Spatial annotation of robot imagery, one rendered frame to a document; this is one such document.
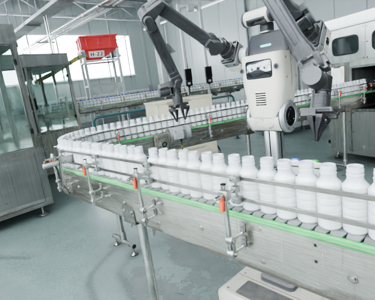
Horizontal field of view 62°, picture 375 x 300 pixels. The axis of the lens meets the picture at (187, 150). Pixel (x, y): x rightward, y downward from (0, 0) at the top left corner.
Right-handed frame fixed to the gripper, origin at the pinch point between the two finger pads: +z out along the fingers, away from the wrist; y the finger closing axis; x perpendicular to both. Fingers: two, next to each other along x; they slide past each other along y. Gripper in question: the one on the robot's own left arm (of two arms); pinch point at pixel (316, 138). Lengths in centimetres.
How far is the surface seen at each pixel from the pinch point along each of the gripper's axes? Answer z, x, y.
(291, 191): 16.9, -16.4, 2.0
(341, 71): -140, 342, -128
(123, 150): 10, -18, -81
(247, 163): 10.5, -18.8, -11.6
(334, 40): -181, 329, -137
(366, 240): 25.3, -14.8, 20.7
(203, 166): 13.0, -18.1, -29.7
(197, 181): 18.7, -16.1, -33.9
